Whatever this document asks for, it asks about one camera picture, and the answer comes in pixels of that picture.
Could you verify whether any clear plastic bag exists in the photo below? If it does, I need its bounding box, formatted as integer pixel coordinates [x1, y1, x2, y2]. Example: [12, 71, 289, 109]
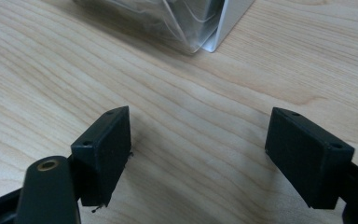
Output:
[73, 0, 226, 55]

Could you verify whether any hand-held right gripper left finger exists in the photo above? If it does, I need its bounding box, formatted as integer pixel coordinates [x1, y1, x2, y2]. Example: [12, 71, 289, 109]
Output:
[70, 105, 132, 208]

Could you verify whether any silver metal box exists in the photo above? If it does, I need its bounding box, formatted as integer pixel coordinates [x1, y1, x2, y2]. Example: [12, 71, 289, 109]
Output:
[200, 0, 256, 53]

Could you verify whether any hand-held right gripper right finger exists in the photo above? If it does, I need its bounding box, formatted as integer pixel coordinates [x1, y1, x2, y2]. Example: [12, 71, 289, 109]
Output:
[264, 106, 355, 210]

